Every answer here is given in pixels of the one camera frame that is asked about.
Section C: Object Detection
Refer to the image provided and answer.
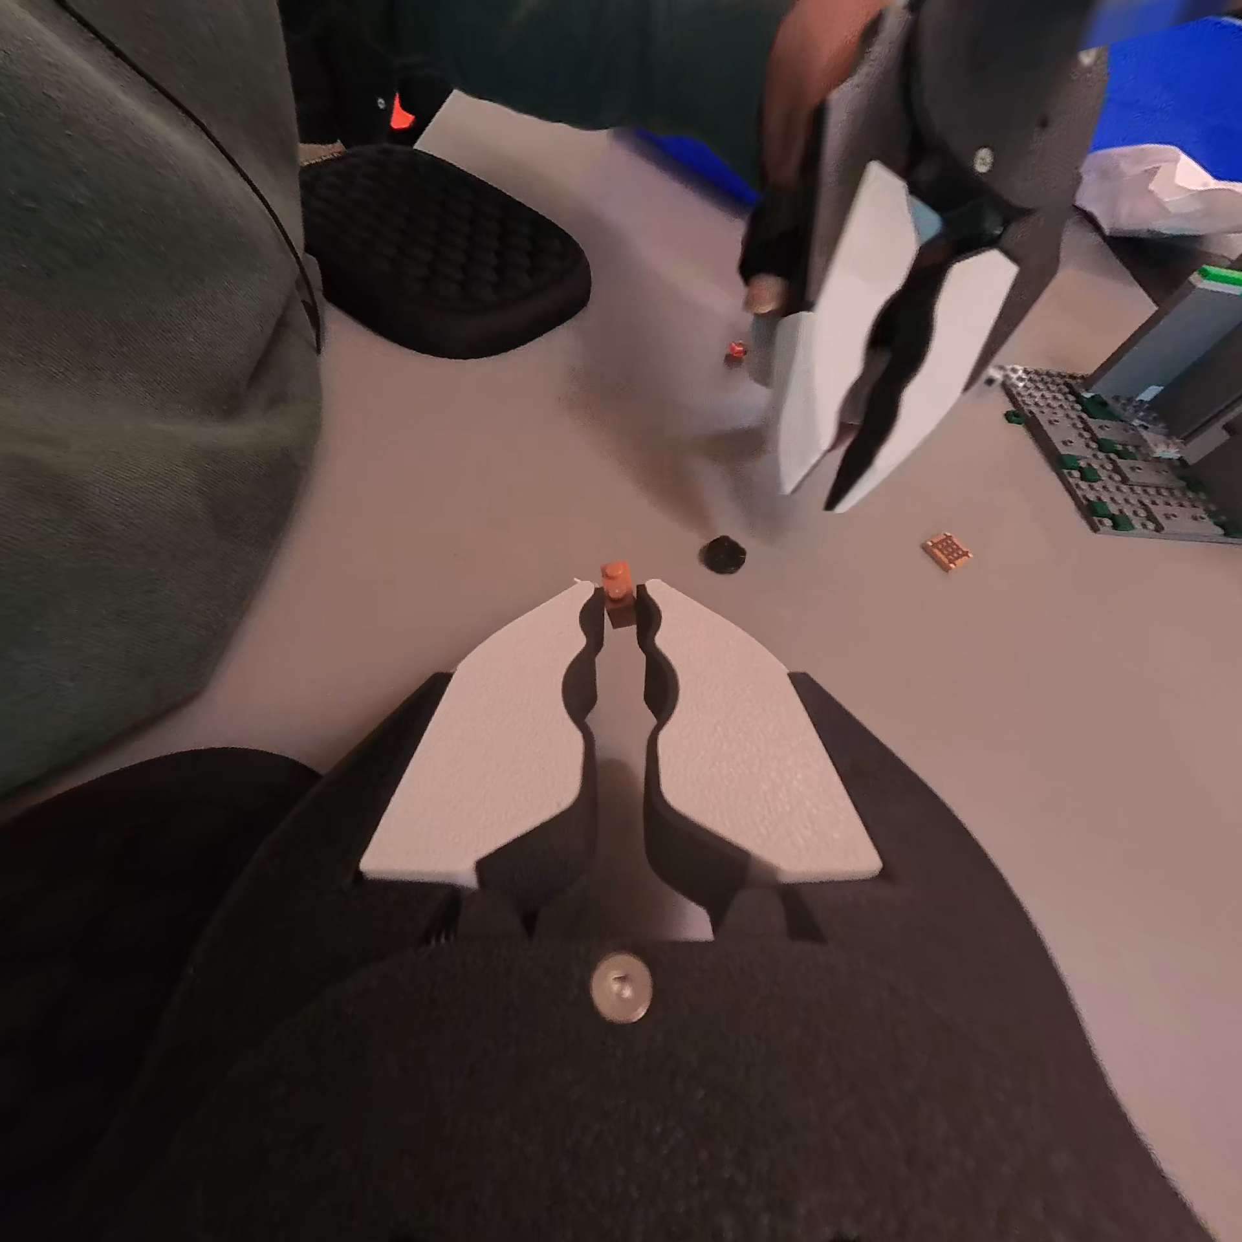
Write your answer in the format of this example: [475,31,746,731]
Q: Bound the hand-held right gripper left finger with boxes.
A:
[356,579,600,937]

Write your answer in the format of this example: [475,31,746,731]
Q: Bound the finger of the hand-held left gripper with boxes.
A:
[776,159,922,498]
[821,247,1021,516]

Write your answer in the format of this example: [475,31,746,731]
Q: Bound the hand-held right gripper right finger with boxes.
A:
[635,578,885,940]

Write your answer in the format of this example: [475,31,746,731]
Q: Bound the person's left forearm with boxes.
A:
[387,0,807,186]

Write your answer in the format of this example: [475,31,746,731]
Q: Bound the grey desk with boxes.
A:
[0,91,1242,1242]

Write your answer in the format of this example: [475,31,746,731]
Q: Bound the person's left hand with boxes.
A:
[746,0,888,313]

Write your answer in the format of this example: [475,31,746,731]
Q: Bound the grey toy brick baseplate build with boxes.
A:
[987,261,1242,541]

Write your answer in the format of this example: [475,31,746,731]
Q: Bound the blue plastic bin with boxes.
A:
[635,19,1242,207]

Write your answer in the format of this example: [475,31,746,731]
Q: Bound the white paper bags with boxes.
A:
[1071,144,1242,239]

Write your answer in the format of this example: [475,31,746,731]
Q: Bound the black honeycomb textured pad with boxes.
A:
[298,143,592,362]

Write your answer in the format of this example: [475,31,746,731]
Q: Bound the dark cloth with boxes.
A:
[0,746,326,1242]

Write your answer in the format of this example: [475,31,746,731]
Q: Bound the dark object with orange mark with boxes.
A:
[280,0,456,146]

